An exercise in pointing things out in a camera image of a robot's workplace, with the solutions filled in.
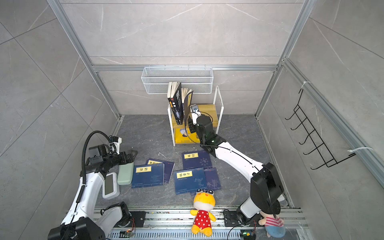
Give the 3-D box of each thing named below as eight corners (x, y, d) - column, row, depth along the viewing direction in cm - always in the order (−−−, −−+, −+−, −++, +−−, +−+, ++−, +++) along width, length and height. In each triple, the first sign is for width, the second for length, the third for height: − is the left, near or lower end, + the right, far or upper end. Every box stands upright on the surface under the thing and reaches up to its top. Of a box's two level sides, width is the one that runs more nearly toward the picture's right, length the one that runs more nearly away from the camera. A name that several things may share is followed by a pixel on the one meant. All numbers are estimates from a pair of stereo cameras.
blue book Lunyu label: (130, 188, 85) (129, 186, 83) (135, 167, 94) (133, 165, 91) (164, 185, 86) (163, 183, 84) (165, 164, 95) (164, 162, 92)
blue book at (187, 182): (172, 195, 83) (172, 193, 81) (175, 169, 93) (174, 167, 90) (207, 195, 83) (207, 193, 81) (205, 169, 93) (206, 167, 90)
